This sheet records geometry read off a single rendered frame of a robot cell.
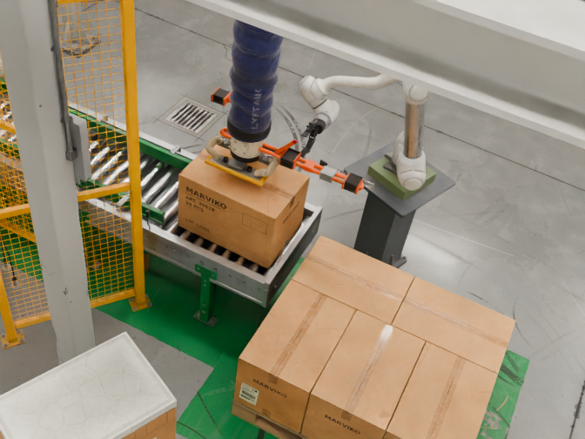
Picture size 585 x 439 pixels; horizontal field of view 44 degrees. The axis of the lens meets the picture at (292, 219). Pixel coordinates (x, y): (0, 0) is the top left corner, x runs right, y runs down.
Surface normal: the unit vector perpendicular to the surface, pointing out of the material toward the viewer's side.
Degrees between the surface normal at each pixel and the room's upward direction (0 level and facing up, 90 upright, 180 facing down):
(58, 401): 0
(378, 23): 90
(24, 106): 90
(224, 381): 0
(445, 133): 0
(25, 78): 90
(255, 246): 90
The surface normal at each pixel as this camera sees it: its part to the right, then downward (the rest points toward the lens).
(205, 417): 0.12, -0.70
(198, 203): -0.46, 0.59
